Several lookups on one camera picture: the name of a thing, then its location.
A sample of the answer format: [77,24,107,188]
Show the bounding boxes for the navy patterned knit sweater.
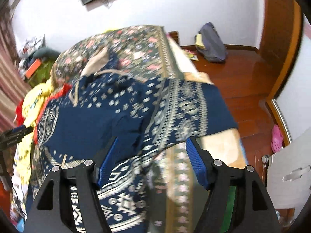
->
[30,73,237,232]

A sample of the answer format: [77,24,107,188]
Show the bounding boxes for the yellow cartoon garment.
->
[12,79,54,201]

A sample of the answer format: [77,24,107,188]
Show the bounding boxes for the striped pink curtain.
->
[1,4,31,131]

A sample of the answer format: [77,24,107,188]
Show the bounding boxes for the red garment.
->
[15,79,72,148]

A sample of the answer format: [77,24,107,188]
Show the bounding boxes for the orange box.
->
[25,59,42,79]

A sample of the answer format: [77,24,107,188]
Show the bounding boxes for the pink croc shoe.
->
[271,125,284,153]

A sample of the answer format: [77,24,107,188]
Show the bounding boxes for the white storage box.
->
[267,129,311,209]

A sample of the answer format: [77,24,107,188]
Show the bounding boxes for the grey pillow on pile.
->
[33,47,60,60]

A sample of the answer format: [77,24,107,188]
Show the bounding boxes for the dark blue bag on floor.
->
[195,22,227,63]

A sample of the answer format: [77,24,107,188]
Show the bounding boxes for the wooden wardrobe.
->
[259,0,303,102]

